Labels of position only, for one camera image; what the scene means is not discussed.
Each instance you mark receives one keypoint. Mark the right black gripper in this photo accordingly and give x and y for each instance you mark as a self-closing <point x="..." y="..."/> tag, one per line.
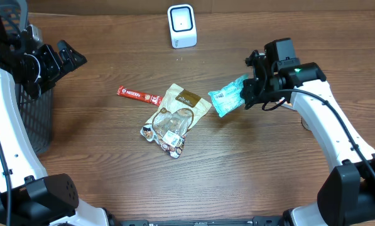
<point x="254" y="86"/>

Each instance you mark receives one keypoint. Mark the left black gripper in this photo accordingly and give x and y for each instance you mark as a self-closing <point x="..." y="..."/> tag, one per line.
<point x="61" y="59"/>

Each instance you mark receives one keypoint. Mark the green wet wipes pack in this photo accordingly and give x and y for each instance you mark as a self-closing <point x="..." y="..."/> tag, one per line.
<point x="229" y="97"/>

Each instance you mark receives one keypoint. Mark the brown cookie bag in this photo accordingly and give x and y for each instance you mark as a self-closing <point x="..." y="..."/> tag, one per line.
<point x="178" y="112"/>

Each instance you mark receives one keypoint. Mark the red Nescafe stick sachet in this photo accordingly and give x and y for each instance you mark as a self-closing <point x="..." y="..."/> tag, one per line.
<point x="140" y="96"/>

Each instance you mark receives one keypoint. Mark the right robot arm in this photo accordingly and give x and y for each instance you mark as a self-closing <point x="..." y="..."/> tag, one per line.
<point x="348" y="195"/>

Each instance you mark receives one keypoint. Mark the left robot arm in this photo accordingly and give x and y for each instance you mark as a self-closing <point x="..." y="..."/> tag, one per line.
<point x="28" y="194"/>

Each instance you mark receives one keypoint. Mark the white barcode scanner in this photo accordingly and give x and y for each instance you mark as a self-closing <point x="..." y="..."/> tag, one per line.
<point x="181" y="20"/>

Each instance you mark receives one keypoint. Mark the grey plastic mesh basket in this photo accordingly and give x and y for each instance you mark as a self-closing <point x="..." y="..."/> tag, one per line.
<point x="36" y="114"/>

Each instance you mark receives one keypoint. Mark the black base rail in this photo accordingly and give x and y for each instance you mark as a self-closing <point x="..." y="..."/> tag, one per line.
<point x="255" y="221"/>

